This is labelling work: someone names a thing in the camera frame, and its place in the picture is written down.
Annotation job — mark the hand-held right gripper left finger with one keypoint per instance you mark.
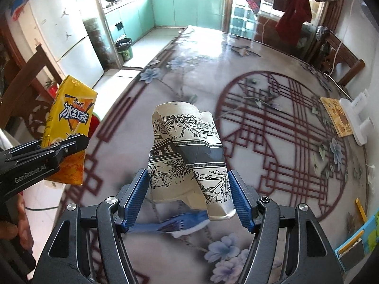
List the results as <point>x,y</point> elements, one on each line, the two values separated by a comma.
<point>134,201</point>

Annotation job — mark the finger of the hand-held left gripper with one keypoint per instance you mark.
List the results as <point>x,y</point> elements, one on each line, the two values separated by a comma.
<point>20,150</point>
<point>68,148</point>

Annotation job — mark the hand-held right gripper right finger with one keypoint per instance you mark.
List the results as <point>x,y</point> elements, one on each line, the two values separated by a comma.
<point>239,201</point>

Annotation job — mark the floral paper cup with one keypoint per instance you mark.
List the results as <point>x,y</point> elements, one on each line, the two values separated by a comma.
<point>168,142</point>
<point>213,183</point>

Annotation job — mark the red bin with green rim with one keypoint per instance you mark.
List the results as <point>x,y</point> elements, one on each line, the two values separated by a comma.
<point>94,122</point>

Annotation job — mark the yellow drink carton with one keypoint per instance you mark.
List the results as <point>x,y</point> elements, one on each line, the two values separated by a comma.
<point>69,109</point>

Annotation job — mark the black trash bin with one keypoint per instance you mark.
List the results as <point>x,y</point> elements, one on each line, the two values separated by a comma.
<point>123,47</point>

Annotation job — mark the person's left hand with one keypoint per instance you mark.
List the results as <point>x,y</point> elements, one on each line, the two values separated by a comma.
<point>23,227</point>

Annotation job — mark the wooden chair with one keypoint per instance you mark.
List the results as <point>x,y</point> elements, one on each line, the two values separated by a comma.
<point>352,65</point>
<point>26,74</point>

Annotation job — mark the white refrigerator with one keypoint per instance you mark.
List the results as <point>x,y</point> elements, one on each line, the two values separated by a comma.
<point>59,29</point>

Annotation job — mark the yellow flat stick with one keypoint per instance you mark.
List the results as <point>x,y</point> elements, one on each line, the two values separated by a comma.
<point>361,211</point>

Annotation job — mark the yellow square coaster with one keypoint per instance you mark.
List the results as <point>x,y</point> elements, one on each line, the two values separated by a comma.
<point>336,115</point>

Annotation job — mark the blue cardboard box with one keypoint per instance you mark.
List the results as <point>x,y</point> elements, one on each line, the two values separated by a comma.
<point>370,233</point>

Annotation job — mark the teal kitchen cabinets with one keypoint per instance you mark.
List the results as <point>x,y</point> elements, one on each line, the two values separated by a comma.
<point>177,9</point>

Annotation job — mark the clear plastic drawer stack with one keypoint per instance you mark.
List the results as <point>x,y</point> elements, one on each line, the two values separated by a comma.
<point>241,20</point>

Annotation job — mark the red hanging cloth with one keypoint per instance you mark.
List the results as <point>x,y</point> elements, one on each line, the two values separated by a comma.
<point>293,17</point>

